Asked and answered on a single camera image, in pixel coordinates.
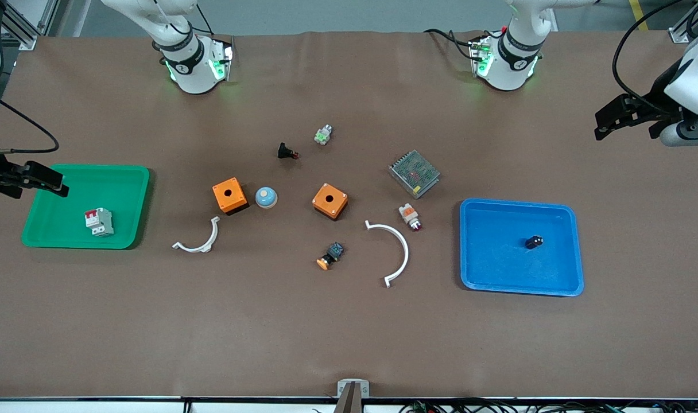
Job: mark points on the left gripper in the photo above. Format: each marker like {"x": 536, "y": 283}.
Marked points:
{"x": 660, "y": 95}

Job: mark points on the white circuit breaker red switch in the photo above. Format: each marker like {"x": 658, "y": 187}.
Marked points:
{"x": 99, "y": 222}

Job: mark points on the small black cylindrical capacitor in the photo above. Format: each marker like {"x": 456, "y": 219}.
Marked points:
{"x": 534, "y": 242}

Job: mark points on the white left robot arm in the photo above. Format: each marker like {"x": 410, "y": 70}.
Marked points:
{"x": 507, "y": 71}

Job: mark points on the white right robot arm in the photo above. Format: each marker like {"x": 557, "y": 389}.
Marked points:
{"x": 194, "y": 71}

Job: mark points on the green plastic tray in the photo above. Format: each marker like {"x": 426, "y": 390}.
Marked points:
{"x": 56, "y": 223}

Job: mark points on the blue plastic tray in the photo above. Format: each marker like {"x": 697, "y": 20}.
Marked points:
{"x": 498, "y": 258}

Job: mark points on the orange button box with hole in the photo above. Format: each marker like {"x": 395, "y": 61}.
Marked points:
{"x": 338, "y": 203}
{"x": 237, "y": 199}

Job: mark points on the metal mesh power supply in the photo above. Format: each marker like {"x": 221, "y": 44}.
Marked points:
{"x": 414, "y": 174}

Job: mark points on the orange white red indicator lamp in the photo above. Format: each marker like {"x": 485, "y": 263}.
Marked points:
{"x": 408, "y": 215}

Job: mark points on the light blue dome button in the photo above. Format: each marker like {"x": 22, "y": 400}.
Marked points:
{"x": 266, "y": 197}

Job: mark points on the black push button red tip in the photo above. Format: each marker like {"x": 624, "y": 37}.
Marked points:
{"x": 284, "y": 151}

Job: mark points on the black push button orange cap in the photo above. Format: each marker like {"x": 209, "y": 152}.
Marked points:
{"x": 333, "y": 252}

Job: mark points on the brown table cover sheet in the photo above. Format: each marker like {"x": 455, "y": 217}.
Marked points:
{"x": 349, "y": 332}

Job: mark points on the aluminium frame profile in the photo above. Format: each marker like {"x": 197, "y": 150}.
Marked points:
{"x": 677, "y": 33}
{"x": 22, "y": 34}

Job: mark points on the small white curved bracket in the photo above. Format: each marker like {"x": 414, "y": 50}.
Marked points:
{"x": 215, "y": 229}

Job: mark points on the large white curved bracket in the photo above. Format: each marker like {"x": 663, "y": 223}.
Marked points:
{"x": 406, "y": 252}

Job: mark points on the white switch with green face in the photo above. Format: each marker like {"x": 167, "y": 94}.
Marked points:
{"x": 323, "y": 136}

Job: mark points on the grey metal clamp bracket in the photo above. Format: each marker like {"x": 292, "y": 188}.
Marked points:
{"x": 343, "y": 390}

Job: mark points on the brown tapered post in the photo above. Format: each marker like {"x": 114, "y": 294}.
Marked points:
{"x": 349, "y": 404}

